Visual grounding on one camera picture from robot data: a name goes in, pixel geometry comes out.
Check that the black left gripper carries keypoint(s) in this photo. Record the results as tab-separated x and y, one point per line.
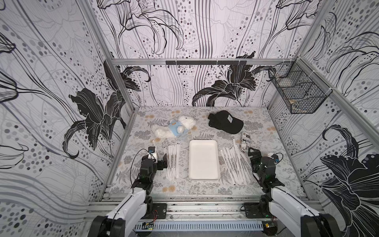
161	163

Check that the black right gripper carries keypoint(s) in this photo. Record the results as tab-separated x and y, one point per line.
254	154

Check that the pile straw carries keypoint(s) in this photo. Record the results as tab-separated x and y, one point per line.
237	165
173	161

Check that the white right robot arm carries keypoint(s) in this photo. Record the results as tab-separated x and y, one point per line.
278	202

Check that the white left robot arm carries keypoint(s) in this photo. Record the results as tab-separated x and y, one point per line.
137	205

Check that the white rectangular storage tray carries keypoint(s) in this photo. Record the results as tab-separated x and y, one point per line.
204	160

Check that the white plush toy blue shirt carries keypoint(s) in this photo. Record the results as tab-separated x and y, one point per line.
176	128

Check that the black baseball cap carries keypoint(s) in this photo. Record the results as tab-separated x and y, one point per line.
224	121

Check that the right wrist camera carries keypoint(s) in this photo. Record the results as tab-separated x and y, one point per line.
276	157

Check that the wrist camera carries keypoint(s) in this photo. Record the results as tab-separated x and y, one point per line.
276	157
152	154

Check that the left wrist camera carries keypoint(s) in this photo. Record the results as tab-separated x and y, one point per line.
152	154

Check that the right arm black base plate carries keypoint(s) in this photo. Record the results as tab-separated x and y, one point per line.
254	210

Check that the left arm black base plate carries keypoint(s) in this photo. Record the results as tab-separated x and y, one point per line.
156	211

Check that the white slotted cable duct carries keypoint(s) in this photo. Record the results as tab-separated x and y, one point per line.
183	226

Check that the black wire wall basket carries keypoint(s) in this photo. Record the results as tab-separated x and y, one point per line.
297	85

